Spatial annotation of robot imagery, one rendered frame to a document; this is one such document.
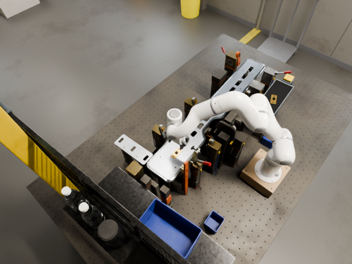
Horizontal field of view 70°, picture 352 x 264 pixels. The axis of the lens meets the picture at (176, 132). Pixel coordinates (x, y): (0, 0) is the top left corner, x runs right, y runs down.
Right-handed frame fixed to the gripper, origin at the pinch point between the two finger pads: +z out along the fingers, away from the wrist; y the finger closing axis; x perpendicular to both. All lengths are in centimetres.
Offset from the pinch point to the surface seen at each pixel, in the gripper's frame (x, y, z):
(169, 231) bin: 44, -29, 9
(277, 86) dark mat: -82, -31, -4
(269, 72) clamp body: -103, -17, 6
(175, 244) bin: 47, -36, 9
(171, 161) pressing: 6.9, -1.2, 12.2
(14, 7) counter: -105, 454, 102
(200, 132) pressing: -24.3, -3.2, 12.1
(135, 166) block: 25.9, 12.7, 6.3
